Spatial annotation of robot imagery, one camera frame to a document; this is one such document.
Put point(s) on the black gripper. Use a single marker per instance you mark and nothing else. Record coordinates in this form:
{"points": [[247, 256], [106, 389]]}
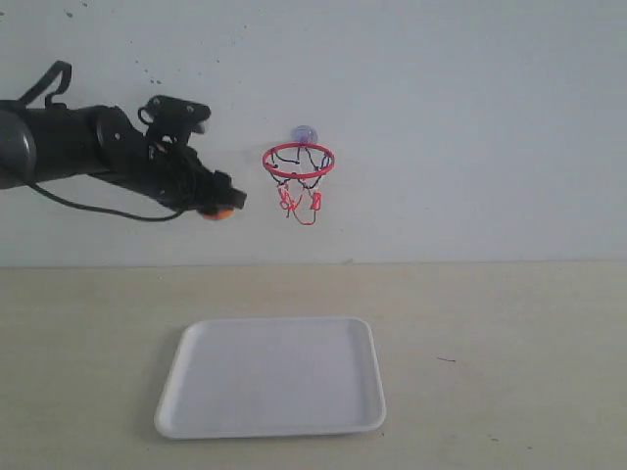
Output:
{"points": [[176, 180]]}

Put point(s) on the small orange basketball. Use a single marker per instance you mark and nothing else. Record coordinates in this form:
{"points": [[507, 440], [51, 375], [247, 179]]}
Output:
{"points": [[218, 215]]}

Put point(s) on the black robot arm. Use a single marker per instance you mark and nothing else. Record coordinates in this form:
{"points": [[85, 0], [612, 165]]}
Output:
{"points": [[40, 145]]}

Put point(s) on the red mini basketball hoop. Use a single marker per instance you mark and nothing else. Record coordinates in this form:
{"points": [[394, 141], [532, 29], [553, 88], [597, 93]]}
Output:
{"points": [[297, 170]]}

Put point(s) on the clear suction cup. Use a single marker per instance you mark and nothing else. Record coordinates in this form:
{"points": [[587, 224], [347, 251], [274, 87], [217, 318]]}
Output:
{"points": [[304, 134]]}

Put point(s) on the white rectangular plastic tray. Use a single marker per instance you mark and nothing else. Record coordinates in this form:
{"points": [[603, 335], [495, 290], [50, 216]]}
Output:
{"points": [[272, 377]]}

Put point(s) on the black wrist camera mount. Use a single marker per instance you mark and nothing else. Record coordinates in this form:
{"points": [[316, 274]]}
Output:
{"points": [[174, 120]]}

